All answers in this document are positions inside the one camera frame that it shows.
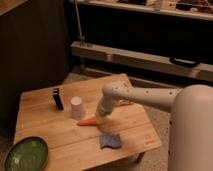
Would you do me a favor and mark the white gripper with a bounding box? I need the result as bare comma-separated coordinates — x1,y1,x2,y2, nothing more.
95,99,116,126

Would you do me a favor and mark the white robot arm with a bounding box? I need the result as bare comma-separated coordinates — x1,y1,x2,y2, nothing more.
96,81,213,171

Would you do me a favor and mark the white remote controller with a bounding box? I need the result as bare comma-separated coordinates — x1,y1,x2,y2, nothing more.
115,100,133,107

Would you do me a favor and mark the white paper cup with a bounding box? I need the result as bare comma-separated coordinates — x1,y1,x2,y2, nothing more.
70,96,86,120

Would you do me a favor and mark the wooden table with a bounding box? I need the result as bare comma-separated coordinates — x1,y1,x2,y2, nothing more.
14,74,161,171

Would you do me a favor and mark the metal pole stand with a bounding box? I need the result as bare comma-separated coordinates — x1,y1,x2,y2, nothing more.
74,0,91,47

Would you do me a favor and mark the green plate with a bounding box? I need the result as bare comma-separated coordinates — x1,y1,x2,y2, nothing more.
4,136,49,171

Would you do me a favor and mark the upper shelf with items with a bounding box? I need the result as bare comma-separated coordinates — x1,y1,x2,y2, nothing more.
68,0,213,21

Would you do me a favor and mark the long grey case with handle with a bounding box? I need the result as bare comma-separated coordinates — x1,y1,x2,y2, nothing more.
71,41,213,82

